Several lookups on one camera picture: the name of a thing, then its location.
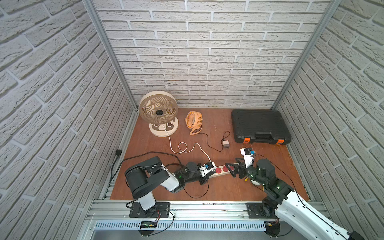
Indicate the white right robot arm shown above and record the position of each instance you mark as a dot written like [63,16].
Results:
[289,206]

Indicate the beige raccoon desk fan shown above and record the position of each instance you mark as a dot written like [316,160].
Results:
[160,109]

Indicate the aluminium front rail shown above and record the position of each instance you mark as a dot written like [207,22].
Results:
[179,216]

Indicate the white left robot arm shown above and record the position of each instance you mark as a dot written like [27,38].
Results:
[146,176]

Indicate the black plastic tool case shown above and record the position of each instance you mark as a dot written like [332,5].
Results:
[260,126]

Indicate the beige red power strip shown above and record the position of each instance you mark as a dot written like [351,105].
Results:
[220,171]

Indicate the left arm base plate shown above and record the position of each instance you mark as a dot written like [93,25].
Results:
[159,210]

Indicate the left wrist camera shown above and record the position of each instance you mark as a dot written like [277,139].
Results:
[207,169]

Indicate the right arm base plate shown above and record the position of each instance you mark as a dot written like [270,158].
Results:
[260,211]

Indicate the small orange desk fan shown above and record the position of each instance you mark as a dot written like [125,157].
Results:
[194,121]

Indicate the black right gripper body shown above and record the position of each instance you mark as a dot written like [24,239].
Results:
[250,172]

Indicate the grey usb wall adapter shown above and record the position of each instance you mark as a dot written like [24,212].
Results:
[226,144]

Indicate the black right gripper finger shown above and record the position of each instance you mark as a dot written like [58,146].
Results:
[231,166]
[234,173]

